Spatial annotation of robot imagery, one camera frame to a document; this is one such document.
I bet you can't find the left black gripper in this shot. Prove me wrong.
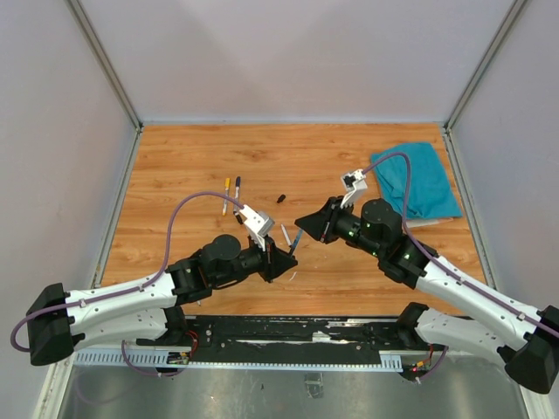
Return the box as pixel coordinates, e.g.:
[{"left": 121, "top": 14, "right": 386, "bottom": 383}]
[{"left": 212, "top": 233, "right": 298, "bottom": 287}]

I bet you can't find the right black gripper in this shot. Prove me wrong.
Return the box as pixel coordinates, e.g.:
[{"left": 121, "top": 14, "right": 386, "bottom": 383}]
[{"left": 295, "top": 196, "right": 383, "bottom": 259}]

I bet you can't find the dark blue-green gel pen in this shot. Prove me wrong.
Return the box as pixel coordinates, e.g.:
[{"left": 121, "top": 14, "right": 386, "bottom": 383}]
[{"left": 289, "top": 229, "right": 304, "bottom": 256}]

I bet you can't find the white marker blue end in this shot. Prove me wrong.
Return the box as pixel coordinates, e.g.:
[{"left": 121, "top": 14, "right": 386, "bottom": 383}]
[{"left": 233, "top": 176, "right": 241, "bottom": 216}]

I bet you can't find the yellow capped white marker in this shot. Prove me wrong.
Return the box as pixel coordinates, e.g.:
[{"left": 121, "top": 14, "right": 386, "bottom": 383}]
[{"left": 222, "top": 177, "right": 231, "bottom": 216}]

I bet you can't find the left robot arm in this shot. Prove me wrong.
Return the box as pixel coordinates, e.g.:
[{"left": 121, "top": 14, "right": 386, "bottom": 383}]
[{"left": 26, "top": 235, "right": 298, "bottom": 367}]

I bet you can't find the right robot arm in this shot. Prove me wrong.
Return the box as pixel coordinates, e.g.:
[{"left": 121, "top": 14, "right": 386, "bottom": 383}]
[{"left": 295, "top": 197, "right": 558, "bottom": 395}]

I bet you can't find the white marker black tip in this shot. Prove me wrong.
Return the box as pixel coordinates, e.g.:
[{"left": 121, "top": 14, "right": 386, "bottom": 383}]
[{"left": 280, "top": 223, "right": 292, "bottom": 247}]

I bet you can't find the teal cloth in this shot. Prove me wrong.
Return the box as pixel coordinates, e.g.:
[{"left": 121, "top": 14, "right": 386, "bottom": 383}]
[{"left": 371, "top": 142, "right": 462, "bottom": 220}]

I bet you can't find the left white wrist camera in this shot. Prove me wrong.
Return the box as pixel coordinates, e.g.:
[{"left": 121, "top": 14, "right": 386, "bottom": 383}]
[{"left": 239, "top": 204, "right": 275, "bottom": 251}]

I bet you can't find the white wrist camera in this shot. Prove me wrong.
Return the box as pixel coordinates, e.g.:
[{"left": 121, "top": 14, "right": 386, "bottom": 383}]
[
  {"left": 239, "top": 204, "right": 275, "bottom": 251},
  {"left": 341, "top": 169, "right": 368, "bottom": 209}
]

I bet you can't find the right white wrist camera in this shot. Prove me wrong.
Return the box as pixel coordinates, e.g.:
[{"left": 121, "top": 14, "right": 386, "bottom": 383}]
[{"left": 341, "top": 169, "right": 368, "bottom": 209}]

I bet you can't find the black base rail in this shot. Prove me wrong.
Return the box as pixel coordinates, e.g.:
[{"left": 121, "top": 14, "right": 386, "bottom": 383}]
[{"left": 174, "top": 314, "right": 420, "bottom": 366}]

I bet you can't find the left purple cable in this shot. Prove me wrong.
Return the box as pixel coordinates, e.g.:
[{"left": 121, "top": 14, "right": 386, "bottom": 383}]
[{"left": 10, "top": 190, "right": 245, "bottom": 353}]

